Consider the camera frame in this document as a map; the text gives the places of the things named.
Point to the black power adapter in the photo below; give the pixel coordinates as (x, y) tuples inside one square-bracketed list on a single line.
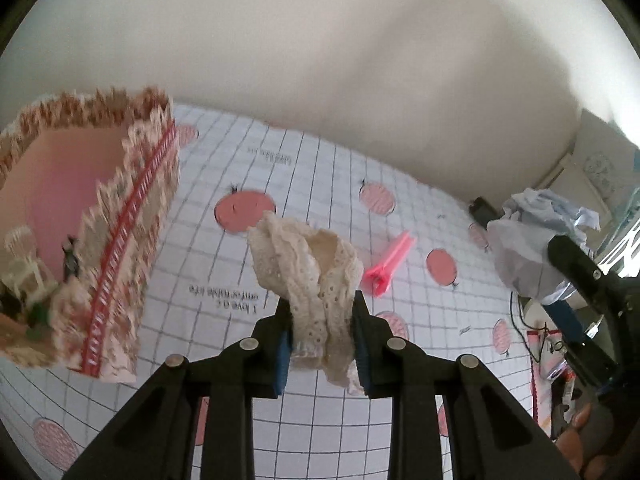
[(482, 212)]

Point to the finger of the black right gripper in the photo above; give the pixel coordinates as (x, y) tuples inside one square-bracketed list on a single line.
[(602, 345)]

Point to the white paper ball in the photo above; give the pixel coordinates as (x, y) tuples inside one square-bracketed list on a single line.
[(519, 242)]

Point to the cream lace scrunchie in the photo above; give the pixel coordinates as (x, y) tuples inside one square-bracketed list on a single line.
[(317, 272)]

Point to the pink hair roller clip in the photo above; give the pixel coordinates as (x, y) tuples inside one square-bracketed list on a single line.
[(381, 274)]

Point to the person's right hand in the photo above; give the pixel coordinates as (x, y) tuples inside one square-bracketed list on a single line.
[(572, 446)]

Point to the pomegranate grid tablecloth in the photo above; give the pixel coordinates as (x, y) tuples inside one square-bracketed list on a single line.
[(210, 285)]

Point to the floral pink storage box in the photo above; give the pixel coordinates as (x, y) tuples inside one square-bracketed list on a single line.
[(86, 184)]

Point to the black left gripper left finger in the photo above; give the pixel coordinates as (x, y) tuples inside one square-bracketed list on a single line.
[(184, 405)]

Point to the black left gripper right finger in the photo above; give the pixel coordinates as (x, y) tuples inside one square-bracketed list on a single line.
[(490, 434)]

